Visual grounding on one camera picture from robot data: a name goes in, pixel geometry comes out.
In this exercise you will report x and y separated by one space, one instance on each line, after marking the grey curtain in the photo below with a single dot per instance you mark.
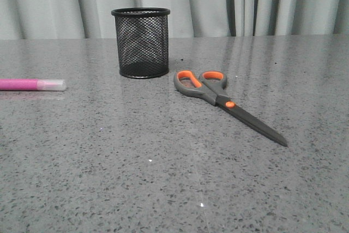
64 19

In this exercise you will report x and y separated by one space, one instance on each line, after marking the grey orange scissors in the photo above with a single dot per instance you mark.
210 86

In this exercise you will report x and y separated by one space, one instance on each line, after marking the pink highlighter pen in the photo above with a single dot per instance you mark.
32 85

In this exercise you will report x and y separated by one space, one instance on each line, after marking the black mesh pen cup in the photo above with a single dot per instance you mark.
142 41

